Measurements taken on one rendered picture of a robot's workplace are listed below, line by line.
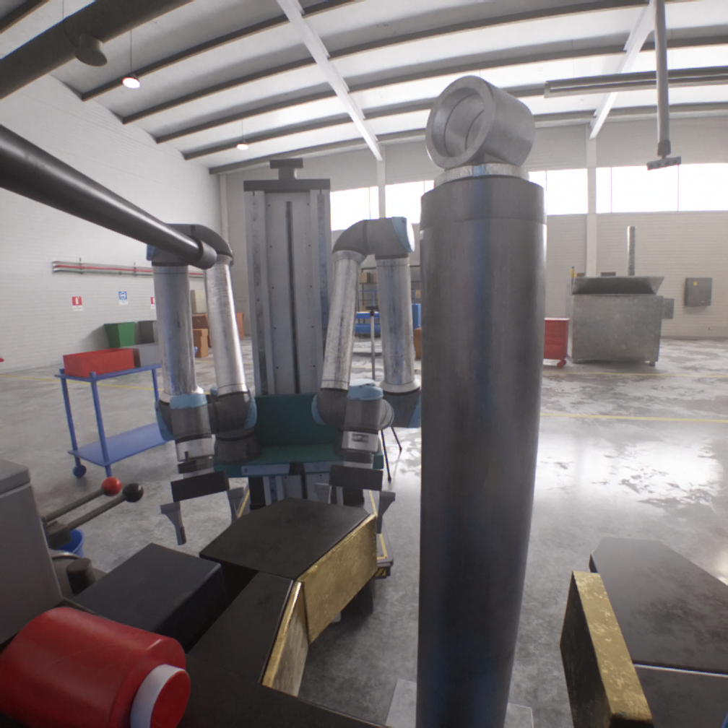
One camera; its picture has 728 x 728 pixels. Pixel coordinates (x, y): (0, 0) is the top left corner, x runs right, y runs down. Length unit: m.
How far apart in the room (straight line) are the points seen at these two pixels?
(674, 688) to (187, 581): 0.43
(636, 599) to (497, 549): 0.29
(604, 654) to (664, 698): 0.05
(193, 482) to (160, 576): 0.55
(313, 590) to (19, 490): 0.30
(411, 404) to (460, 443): 0.70
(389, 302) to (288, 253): 0.53
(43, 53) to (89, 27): 1.16
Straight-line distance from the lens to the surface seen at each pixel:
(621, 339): 8.26
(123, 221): 0.23
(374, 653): 1.68
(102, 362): 3.16
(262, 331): 1.52
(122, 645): 0.24
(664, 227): 14.63
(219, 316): 1.17
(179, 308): 1.28
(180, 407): 0.98
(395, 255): 1.19
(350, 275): 1.18
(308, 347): 1.55
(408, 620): 1.79
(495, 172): 0.63
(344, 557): 0.50
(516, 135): 0.69
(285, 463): 1.43
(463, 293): 0.57
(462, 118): 0.77
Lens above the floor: 1.29
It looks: 9 degrees down
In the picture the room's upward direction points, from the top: 2 degrees counter-clockwise
